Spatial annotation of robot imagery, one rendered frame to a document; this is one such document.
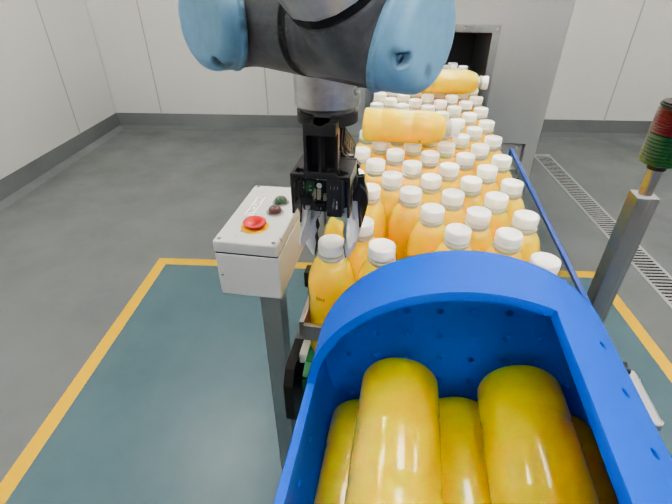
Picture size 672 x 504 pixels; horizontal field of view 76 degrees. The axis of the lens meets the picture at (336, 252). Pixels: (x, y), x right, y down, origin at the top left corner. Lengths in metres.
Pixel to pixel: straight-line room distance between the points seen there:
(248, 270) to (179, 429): 1.23
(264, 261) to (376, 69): 0.41
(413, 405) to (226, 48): 0.32
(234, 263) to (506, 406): 0.44
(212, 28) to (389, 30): 0.15
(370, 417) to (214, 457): 1.38
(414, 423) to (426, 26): 0.28
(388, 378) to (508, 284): 0.13
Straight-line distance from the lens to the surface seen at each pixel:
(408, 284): 0.35
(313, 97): 0.48
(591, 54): 5.07
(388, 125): 0.97
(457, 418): 0.42
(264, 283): 0.67
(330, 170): 0.51
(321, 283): 0.62
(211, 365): 2.00
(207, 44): 0.40
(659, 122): 0.89
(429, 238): 0.72
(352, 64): 0.31
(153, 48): 5.01
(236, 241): 0.65
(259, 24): 0.37
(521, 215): 0.74
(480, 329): 0.43
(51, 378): 2.23
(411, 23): 0.29
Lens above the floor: 1.43
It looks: 33 degrees down
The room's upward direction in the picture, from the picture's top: straight up
